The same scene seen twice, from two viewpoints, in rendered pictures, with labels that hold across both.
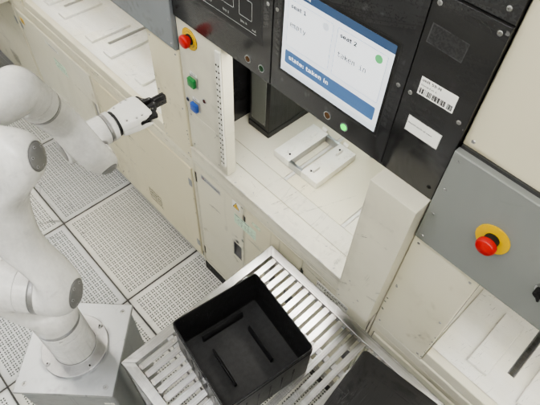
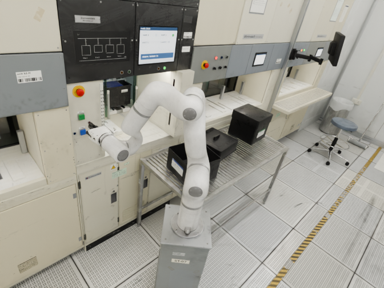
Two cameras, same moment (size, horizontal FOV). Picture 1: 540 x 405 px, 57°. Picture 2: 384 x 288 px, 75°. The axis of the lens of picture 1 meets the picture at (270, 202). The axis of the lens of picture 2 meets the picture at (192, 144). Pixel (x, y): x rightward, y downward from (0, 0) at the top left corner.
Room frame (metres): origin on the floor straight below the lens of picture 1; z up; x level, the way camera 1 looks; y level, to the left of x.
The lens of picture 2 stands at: (0.65, 1.53, 1.92)
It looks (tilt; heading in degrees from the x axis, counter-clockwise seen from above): 32 degrees down; 266
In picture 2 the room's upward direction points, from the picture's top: 10 degrees clockwise
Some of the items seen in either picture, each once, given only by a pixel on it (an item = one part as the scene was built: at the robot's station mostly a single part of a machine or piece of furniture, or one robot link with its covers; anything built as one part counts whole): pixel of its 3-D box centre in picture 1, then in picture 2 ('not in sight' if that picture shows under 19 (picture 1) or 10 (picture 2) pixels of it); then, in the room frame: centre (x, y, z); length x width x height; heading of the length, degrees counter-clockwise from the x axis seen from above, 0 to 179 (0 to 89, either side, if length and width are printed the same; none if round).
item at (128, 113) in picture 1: (128, 116); (101, 135); (1.04, 0.42, 1.20); 0.11 x 0.10 x 0.07; 136
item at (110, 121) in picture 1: (108, 125); (107, 141); (1.00, 0.47, 1.20); 0.09 x 0.03 x 0.08; 46
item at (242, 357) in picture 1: (242, 346); (192, 162); (0.52, 0.05, 0.85); 0.28 x 0.28 x 0.17; 38
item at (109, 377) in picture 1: (104, 386); (179, 263); (0.53, 0.55, 0.38); 0.28 x 0.28 x 0.76; 1
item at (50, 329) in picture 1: (28, 297); (195, 189); (0.53, 0.58, 1.07); 0.19 x 0.12 x 0.24; 86
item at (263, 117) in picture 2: not in sight; (250, 123); (-0.01, -0.65, 0.89); 0.29 x 0.29 x 0.25; 50
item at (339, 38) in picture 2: not in sight; (319, 49); (-0.65, -1.22, 1.57); 0.53 x 0.40 x 0.36; 136
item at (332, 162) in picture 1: (314, 153); (103, 128); (1.23, -0.15, 0.89); 0.22 x 0.21 x 0.04; 136
